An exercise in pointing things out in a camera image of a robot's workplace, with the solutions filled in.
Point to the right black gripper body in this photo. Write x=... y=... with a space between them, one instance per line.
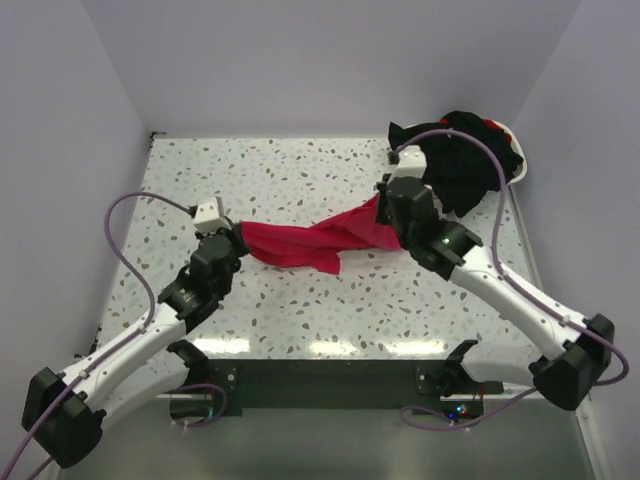
x=404 y=239

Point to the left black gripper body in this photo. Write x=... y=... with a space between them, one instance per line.
x=224 y=288

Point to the pink t shirt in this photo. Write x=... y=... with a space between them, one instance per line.
x=318 y=246

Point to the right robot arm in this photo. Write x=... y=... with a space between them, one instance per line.
x=568 y=352

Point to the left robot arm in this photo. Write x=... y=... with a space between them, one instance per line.
x=63 y=412

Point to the black t shirt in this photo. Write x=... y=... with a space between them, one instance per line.
x=459 y=172

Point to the red garment in basket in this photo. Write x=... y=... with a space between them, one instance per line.
x=497 y=126

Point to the white laundry basket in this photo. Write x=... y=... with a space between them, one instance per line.
x=519 y=173

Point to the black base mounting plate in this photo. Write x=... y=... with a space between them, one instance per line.
x=231 y=387

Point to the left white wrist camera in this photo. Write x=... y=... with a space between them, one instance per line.
x=209 y=217

